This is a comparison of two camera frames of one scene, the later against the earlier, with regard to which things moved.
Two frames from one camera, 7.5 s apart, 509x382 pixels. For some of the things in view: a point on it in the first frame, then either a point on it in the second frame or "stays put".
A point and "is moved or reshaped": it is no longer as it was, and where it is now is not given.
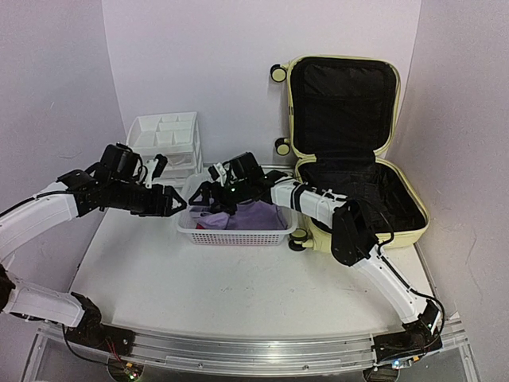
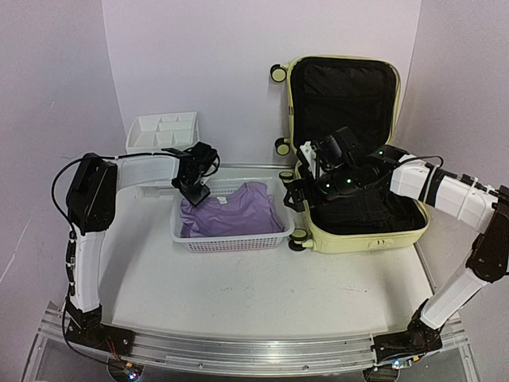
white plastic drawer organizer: (175, 135) stays put
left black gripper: (162, 209) to (196, 199)
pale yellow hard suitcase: (342, 118) stays put
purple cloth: (250, 216) is moved or reshaped
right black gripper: (204, 189) to (295, 189)
